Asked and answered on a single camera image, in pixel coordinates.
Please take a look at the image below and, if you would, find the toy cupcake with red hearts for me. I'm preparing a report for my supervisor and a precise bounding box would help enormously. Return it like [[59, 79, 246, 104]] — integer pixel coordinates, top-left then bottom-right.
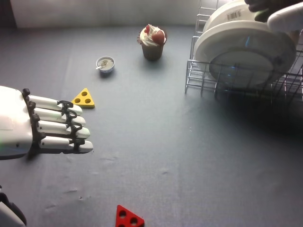
[[136, 23, 168, 61]]

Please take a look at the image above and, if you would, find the yellow triangle block with holes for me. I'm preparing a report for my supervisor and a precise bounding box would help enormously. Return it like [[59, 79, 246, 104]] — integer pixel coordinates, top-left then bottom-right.
[[70, 87, 96, 109]]

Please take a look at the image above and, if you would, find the grey table cloth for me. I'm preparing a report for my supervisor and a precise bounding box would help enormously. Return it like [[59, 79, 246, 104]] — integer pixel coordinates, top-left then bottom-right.
[[0, 25, 303, 227]]

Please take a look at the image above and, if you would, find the silver wire dish rack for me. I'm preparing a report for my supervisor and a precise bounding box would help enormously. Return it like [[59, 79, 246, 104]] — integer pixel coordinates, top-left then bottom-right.
[[184, 0, 303, 101]]

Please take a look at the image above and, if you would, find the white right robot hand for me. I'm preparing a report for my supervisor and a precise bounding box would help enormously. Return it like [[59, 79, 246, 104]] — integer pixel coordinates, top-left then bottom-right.
[[245, 0, 303, 33]]

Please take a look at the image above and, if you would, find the white ceramic plate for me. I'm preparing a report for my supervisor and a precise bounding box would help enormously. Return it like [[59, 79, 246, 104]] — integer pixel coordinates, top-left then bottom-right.
[[203, 0, 269, 33], [193, 20, 297, 87]]

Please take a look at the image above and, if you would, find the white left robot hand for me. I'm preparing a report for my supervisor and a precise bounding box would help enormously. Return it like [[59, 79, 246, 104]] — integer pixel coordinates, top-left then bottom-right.
[[0, 85, 94, 227]]

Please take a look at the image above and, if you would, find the small toy bowl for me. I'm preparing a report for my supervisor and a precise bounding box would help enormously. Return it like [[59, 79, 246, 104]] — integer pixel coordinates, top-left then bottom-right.
[[96, 56, 116, 78]]

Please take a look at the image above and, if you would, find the red triangle block with holes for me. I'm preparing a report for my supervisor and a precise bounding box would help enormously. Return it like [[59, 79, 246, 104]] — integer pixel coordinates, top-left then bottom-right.
[[115, 205, 145, 227]]

